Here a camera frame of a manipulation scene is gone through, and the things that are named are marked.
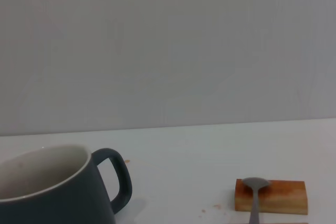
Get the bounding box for blue-handled metal spoon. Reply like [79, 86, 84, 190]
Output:
[241, 177, 271, 224]

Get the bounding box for dark grey ceramic coffee cup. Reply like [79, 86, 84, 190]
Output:
[0, 144, 133, 224]

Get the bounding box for orange-stained wooden block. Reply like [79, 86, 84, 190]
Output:
[234, 178, 308, 214]

